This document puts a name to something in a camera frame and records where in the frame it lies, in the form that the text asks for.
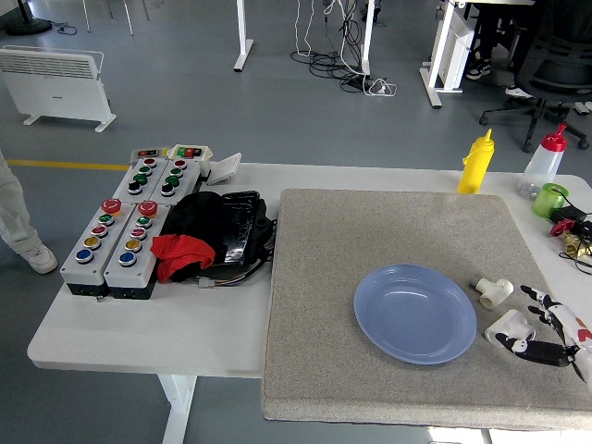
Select person's leg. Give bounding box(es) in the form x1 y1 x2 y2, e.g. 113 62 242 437
0 150 43 255

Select small grey switch box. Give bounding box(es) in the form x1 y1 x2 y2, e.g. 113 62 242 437
130 147 172 163

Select black power adapter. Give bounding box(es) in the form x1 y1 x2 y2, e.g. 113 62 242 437
549 205 589 224

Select white desk leg with panel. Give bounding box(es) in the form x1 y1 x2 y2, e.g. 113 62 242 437
419 0 477 110

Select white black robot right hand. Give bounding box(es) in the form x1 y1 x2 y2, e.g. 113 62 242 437
494 284 592 386

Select white hanging cable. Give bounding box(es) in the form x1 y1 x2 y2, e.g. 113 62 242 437
294 0 316 59

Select red cloth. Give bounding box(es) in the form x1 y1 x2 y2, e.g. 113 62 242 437
150 234 217 283

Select white pipe tee metal thread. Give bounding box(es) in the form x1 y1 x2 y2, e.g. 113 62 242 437
469 274 515 311

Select brass valve red handle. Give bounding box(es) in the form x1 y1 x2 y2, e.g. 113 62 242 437
549 218 592 261

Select black cable on table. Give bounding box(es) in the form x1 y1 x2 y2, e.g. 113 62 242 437
558 252 592 272

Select grey button box mushroom button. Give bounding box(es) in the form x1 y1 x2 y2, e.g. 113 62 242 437
59 198 135 297
102 200 172 301

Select grey-brown mat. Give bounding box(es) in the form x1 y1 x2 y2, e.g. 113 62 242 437
261 188 592 432

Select black office chair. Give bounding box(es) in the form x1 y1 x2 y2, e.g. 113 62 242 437
478 0 592 154

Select white table leg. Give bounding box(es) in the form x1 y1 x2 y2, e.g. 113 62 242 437
156 374 198 444

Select clear squeeze bottle red cap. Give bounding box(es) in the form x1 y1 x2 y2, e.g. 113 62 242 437
517 122 569 201

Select black fan base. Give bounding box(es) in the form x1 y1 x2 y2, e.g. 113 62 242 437
4 0 54 37

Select black bag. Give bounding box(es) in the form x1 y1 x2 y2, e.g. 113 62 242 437
161 191 228 283

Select blue plate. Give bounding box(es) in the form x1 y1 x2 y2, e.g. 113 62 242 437
353 263 478 365

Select white electric heater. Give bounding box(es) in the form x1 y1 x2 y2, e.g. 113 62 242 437
0 44 117 133

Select black plastic tray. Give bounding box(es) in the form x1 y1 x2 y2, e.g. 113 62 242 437
216 190 268 265

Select plain white pipe tee fitting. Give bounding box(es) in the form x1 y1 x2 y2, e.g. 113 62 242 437
484 309 537 346

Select white charger with cable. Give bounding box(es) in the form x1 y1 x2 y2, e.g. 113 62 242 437
363 77 398 98

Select cream box green red buttons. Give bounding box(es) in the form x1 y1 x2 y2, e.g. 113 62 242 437
166 143 214 176

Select yellow squeeze bottle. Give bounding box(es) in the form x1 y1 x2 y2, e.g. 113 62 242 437
457 129 496 195

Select black floor cable tangle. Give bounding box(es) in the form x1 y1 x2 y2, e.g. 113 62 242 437
290 0 376 93

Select seated person's legs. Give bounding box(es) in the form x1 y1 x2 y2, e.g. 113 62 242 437
465 0 536 100

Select metal chair legs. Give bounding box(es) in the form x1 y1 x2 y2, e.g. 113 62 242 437
82 0 150 37

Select grey button box four buttons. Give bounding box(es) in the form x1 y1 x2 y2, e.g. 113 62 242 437
112 156 168 204
146 158 203 206

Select green translucent cup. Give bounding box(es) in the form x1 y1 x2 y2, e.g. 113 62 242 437
531 182 569 219

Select white wall switch plate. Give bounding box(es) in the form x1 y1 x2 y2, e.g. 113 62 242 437
206 152 243 186

